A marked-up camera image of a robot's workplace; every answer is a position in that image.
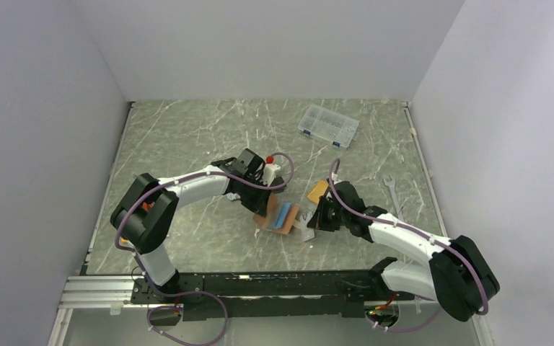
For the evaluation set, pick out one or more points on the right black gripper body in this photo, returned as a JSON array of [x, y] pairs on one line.
[[336, 217]]

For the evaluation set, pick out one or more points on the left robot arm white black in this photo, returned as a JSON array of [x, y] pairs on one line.
[[143, 217]]

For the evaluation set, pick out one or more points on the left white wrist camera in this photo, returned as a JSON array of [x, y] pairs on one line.
[[270, 170]]

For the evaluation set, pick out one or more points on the silver wrench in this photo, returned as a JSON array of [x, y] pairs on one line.
[[390, 183]]

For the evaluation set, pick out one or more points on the clear plastic organizer box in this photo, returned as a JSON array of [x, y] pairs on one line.
[[326, 125]]

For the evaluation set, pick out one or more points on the gold credit card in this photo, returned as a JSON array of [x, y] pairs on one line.
[[317, 191]]

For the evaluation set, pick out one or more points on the black credit cards stack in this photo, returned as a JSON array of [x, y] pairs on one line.
[[279, 189]]

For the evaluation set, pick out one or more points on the brown leather card holder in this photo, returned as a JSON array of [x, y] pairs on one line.
[[280, 217]]

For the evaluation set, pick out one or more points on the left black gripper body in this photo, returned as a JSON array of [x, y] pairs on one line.
[[254, 179]]

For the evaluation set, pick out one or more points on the silver credit cards stack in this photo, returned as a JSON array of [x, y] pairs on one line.
[[307, 233]]

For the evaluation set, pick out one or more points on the aluminium frame rail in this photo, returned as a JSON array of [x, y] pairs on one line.
[[97, 310]]

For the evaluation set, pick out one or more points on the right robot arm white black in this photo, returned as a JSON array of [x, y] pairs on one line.
[[451, 272]]

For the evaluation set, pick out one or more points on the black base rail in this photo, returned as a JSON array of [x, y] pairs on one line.
[[206, 295]]

